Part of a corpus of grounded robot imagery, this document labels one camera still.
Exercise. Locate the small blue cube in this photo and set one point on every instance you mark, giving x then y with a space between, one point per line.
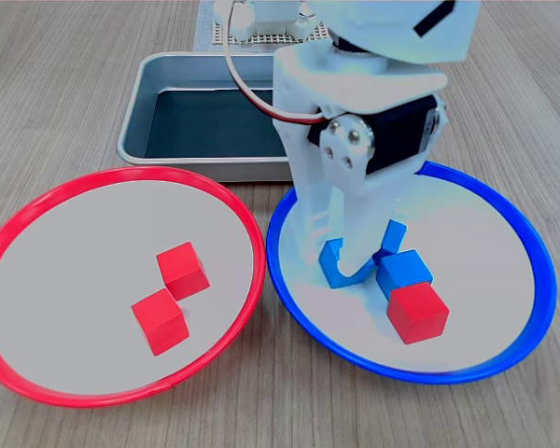
403 273
394 235
330 266

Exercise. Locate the small red cube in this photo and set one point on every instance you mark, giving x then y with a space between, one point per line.
161 324
184 273
417 315

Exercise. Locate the steel tray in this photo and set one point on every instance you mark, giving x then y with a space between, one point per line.
191 168

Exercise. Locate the black mat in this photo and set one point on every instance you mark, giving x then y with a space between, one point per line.
205 126

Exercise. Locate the blue-rimmed white plate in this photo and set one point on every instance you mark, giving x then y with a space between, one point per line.
494 280

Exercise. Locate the red-rimmed white plate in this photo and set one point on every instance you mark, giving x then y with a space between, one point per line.
74 350

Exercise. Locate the pale perforated base plate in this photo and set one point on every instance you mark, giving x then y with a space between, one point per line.
318 33

